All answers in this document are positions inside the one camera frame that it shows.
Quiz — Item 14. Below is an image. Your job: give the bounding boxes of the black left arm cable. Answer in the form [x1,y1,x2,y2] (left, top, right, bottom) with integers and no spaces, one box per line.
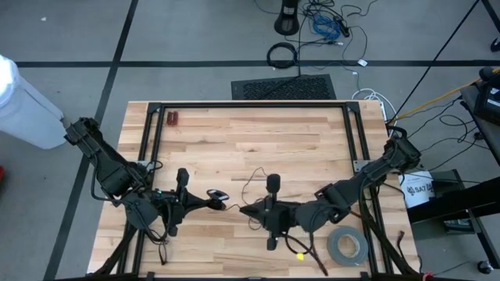
[90,159,173,245]

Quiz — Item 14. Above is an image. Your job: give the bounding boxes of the black floor mat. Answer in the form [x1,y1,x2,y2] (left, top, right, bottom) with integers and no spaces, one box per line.
[230,73,338,101]

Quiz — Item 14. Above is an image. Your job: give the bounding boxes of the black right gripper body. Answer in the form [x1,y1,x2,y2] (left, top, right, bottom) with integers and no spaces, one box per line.
[262,173,302,251]

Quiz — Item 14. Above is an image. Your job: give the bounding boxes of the black coiled floor cable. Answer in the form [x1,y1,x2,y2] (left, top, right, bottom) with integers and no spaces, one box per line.
[266,41,298,70]

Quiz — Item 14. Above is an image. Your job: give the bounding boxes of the grey duct tape roll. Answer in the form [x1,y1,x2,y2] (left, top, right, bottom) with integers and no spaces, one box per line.
[326,226,369,268]

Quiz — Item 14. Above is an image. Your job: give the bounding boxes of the clear safety glasses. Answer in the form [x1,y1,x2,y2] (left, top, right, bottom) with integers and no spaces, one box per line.
[157,240,170,266]

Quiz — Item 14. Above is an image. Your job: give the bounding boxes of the thin black braided cord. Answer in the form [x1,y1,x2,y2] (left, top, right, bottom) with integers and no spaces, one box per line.
[223,166,270,232]

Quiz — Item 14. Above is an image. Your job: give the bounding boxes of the white plastic bin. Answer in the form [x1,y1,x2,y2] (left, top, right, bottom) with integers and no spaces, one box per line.
[0,54,70,151]

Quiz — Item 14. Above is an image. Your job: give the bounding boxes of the black side cart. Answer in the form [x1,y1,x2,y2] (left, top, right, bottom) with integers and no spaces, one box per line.
[405,84,500,270]

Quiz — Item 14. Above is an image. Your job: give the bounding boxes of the brown braided cable end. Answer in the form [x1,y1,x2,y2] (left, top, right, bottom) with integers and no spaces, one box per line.
[396,229,408,261]

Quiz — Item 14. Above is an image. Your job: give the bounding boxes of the blue coiled cable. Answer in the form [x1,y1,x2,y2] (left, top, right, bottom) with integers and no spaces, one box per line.
[311,14,341,41]

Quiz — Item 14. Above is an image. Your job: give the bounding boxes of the black cable with yellow tag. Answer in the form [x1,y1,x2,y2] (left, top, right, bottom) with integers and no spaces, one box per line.
[284,229,330,277]

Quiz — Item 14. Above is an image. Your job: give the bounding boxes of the black electronic device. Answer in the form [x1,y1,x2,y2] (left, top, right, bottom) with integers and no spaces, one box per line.
[473,66,500,126]

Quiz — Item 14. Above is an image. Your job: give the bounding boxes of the yellow floor cable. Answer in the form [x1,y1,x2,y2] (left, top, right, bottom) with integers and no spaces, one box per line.
[394,66,500,121]

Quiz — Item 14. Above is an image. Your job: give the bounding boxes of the black power strip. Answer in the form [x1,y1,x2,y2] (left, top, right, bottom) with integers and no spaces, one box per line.
[334,17,351,38]

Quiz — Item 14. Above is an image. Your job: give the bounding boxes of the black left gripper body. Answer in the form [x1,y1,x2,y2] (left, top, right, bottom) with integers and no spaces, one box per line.
[155,167,195,238]

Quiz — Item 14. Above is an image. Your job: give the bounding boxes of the black aluminium table frame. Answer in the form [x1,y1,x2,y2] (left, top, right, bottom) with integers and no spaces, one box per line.
[87,101,421,281]

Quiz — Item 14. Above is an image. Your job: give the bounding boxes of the white printed paper sign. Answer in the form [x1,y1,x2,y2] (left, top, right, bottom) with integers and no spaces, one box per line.
[400,170,435,208]

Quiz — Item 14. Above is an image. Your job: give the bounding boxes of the black floor stand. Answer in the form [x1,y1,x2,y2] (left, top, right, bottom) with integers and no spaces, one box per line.
[273,0,301,36]

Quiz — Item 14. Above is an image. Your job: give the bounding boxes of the white power cable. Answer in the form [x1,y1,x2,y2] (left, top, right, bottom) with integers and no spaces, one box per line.
[351,87,396,123]

